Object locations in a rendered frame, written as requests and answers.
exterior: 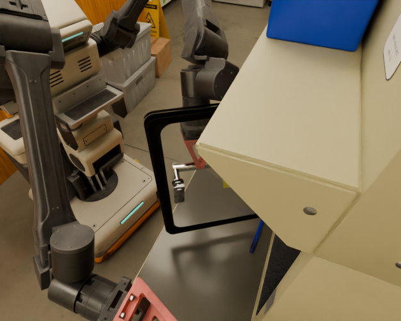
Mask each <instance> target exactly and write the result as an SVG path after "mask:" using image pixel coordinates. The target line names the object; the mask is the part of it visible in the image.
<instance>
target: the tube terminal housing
mask: <svg viewBox="0 0 401 321"><path fill-rule="evenodd" d="M400 12H401V0H379V2H378V4H377V6H376V8H375V10H374V12H373V15H372V17H371V19H370V22H369V24H368V26H367V28H366V30H365V32H364V35H363V37H362V192H361V193H360V195H359V196H358V197H357V198H356V200H355V201H354V202H353V204H352V205H351V206H350V207H349V209H348V210H347V211H346V212H345V214H344V215H343V216H342V218H341V219H340V220H339V221H338V222H337V224H336V225H335V227H334V228H333V229H332V230H331V231H330V233H329V234H328V236H327V237H326V238H325V239H324V240H323V242H322V243H321V245H320V246H319V247H318V248H317V249H316V251H315V252H311V254H309V253H306V252H303V251H301V252H300V253H299V256H298V257H297V258H296V259H295V261H294V263H293V264H292V265H291V267H290V268H289V270H288V271H287V273H286V274H285V275H284V277H283V279H282V280H281V281H280V283H279V284H278V286H277V287H276V288H277V289H276V294H275V298H274V303H273V304H272V306H271V307H270V308H269V309H268V311H267V312H266V314H264V312H265V307H266V304H267V302H266V303H265V304H264V306H263V307H262V309H261V310H260V312H259V313H258V315H256V312H257V307H258V302H259V299H260V294H261V291H262V285H263V282H264V278H265V272H266V269H267V265H268V261H269V256H270V253H271V248H272V243H273V240H274V235H275V232H274V231H273V232H272V236H271V241H270V245H269V249H268V252H267V257H266V260H265V265H264V270H263V273H262V278H261V281H260V286H259V289H258V294H257V298H256V301H255V306H254V309H253V314H252V318H251V321H401V63H400V64H399V66H398V68H397V70H396V71H395V73H394V74H393V76H392V77H391V80H390V81H389V83H388V84H387V86H386V79H385V73H384V61H383V50H382V47H383V45H384V43H385V41H386V39H387V37H388V36H389V34H390V32H391V30H392V28H393V26H394V24H395V22H396V21H397V18H398V16H399V15H400Z"/></svg>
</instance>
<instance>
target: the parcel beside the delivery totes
mask: <svg viewBox="0 0 401 321"><path fill-rule="evenodd" d="M151 56H152V57H156V58H155V60H156V62H155V77H157V78H160V77H161V76H162V74H163V72H164V71H165V70H166V69H167V67H168V65H170V63H171V61H172V60H171V46H170V39H164V38H154V37H151Z"/></svg>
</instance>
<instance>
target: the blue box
mask: <svg viewBox="0 0 401 321"><path fill-rule="evenodd" d="M378 2H379V0H272V4H271V10H270V15H269V21H268V25H267V32H266V36H267V37H268V38H272V39H280V40H284V41H291V42H296V43H303V44H307V45H314V46H322V47H326V48H333V49H338V50H345V51H349V52H354V51H356V49H357V48H358V45H359V44H360V42H361V40H362V37H363V35H364V32H365V30H366V28H367V26H368V24H369V22H370V19H371V17H372V15H373V12H374V10H375V8H376V6H377V4H378Z"/></svg>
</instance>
